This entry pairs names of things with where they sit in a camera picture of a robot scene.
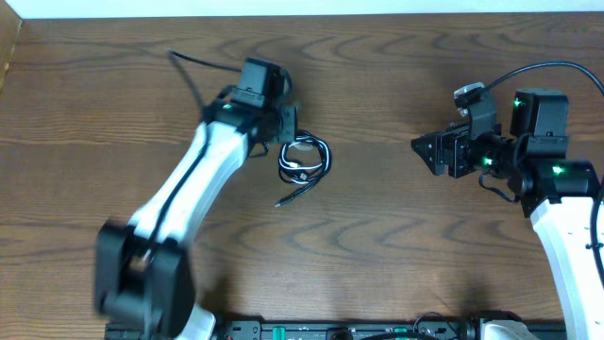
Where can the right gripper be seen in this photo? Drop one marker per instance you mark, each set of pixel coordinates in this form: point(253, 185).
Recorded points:
point(455, 138)

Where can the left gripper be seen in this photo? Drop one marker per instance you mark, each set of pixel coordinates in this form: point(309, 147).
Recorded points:
point(288, 124)

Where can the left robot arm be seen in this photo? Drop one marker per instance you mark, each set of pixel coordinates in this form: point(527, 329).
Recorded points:
point(143, 277)

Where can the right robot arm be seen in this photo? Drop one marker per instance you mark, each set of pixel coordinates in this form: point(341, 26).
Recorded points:
point(561, 197)

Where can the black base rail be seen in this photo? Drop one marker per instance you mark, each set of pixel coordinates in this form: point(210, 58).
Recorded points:
point(256, 330)

